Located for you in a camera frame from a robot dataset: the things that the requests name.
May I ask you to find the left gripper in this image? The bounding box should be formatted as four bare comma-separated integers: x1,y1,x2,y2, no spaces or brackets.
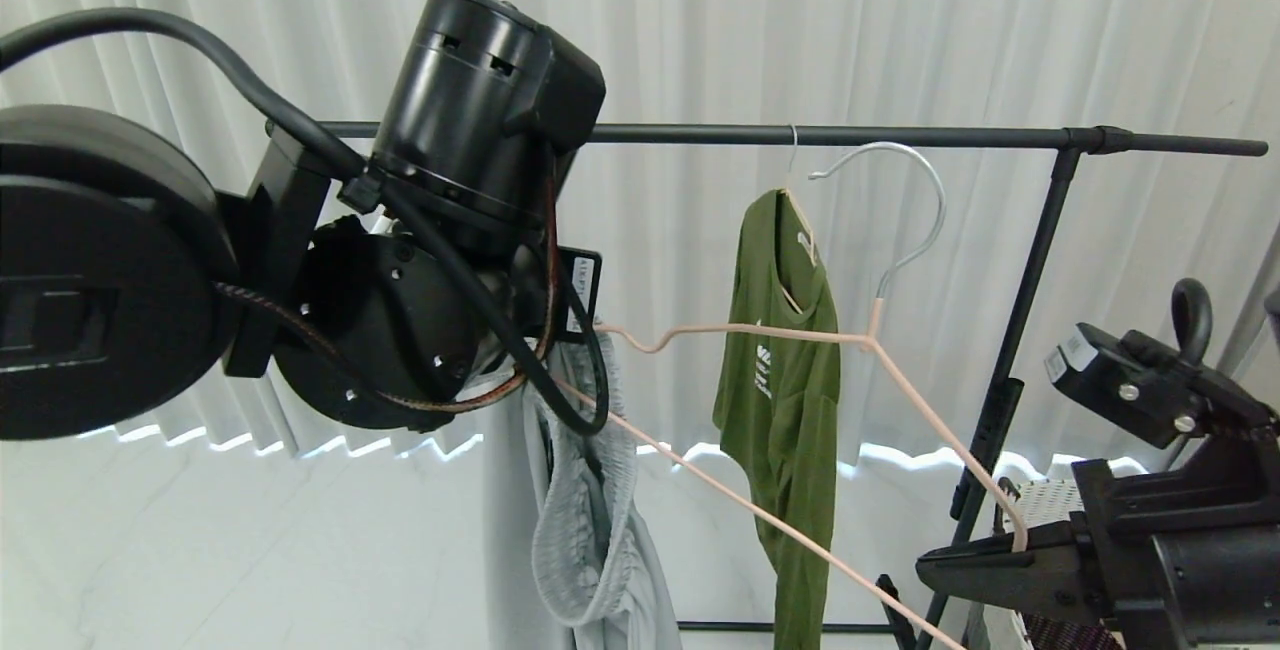
555,245,603,341

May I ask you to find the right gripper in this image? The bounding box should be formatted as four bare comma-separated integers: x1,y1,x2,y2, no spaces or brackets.
915,430,1280,650

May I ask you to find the pink clothes hanger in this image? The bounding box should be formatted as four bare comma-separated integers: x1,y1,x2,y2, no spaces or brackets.
555,142,1031,650
778,125,821,316

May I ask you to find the pale grey garment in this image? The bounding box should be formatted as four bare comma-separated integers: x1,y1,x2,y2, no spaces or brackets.
480,330,686,650

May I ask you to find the green printed shirt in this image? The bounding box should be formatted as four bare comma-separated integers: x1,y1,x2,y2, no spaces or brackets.
712,188,843,650

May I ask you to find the white laundry basket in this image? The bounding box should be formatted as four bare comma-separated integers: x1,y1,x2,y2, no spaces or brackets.
990,475,1126,650

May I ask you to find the black clothes rack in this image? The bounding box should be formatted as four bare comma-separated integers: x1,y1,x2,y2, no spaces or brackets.
265,120,1269,650

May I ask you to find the white curtain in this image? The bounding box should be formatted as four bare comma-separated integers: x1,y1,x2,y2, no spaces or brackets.
0,0,1280,491

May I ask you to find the black cable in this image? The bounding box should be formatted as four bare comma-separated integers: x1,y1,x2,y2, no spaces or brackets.
1170,278,1214,366
0,8,611,436

